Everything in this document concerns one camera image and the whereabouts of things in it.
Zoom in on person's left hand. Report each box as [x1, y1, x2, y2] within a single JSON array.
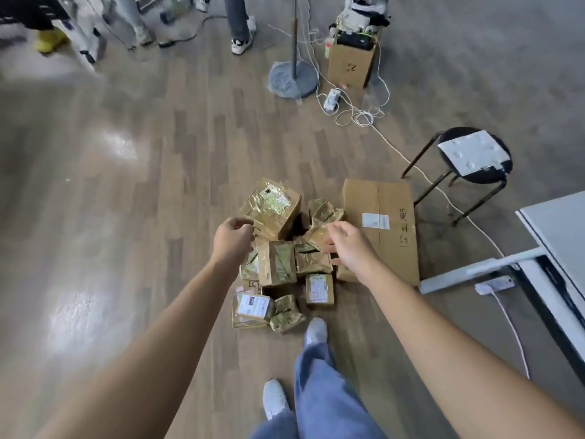
[[211, 217, 255, 270]]

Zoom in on person's right hand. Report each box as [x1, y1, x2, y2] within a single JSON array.
[[322, 222, 384, 285]]

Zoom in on person's left forearm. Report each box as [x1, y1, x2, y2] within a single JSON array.
[[34, 259, 238, 439]]

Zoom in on person's right forearm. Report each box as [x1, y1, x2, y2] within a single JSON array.
[[361, 269, 585, 439]]

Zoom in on pile of taped cardboard parcels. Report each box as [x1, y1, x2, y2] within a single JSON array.
[[231, 178, 346, 335]]

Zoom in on large flat cardboard box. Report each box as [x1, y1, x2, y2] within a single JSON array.
[[336, 178, 420, 287]]

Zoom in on person's white right shoe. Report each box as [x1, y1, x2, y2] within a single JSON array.
[[305, 317, 329, 347]]

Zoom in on person's white shoe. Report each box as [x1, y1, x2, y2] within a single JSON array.
[[263, 378, 291, 421], [305, 317, 329, 347]]

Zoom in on black round stool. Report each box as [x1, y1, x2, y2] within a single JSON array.
[[401, 127, 513, 227]]

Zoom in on grey floor stand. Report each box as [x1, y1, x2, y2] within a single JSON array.
[[268, 0, 319, 100]]

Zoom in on person's right leg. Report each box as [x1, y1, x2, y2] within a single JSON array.
[[294, 343, 387, 439]]

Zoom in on person's leg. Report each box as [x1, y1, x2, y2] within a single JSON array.
[[294, 343, 387, 439], [249, 410, 300, 439], [110, 0, 147, 34], [223, 0, 251, 41]]

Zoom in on white sheet with bumps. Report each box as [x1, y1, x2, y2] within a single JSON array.
[[437, 130, 511, 177]]

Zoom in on upright brown cardboard box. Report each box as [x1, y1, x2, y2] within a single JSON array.
[[327, 34, 382, 90]]

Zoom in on person's white left shoe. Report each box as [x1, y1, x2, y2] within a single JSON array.
[[263, 378, 291, 421]]

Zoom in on black device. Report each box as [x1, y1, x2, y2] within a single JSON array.
[[336, 32, 375, 52]]

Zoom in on person's left leg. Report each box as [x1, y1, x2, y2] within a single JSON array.
[[249, 410, 300, 439]]

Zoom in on white table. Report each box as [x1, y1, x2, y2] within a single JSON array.
[[419, 191, 585, 388]]

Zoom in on white and black bundle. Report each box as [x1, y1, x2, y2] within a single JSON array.
[[336, 0, 391, 34]]

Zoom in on long white cable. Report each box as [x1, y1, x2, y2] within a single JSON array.
[[370, 124, 531, 380]]

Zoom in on tangled white cables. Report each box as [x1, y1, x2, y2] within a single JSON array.
[[267, 13, 391, 128]]

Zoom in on black floor cable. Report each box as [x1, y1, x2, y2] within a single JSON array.
[[82, 13, 229, 53]]

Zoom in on white stand frame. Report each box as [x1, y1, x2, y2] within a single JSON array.
[[52, 0, 108, 64]]

